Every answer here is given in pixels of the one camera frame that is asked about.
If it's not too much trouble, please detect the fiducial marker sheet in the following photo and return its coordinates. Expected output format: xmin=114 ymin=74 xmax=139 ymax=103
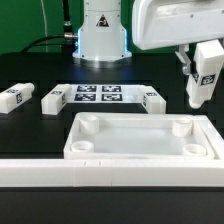
xmin=68 ymin=84 xmax=140 ymax=103

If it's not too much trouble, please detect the white desk top tray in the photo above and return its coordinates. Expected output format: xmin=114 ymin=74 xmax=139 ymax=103
xmin=64 ymin=112 xmax=215 ymax=159

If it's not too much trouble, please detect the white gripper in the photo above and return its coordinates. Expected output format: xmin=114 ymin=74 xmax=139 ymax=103
xmin=132 ymin=0 xmax=224 ymax=76

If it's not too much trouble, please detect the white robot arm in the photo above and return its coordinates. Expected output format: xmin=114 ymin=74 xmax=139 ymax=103
xmin=73 ymin=0 xmax=224 ymax=67

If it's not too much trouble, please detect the black cable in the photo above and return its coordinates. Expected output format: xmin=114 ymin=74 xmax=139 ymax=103
xmin=21 ymin=0 xmax=80 ymax=53

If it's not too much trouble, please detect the white L-shaped fence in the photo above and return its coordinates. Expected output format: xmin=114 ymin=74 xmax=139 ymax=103
xmin=0 ymin=115 xmax=224 ymax=187

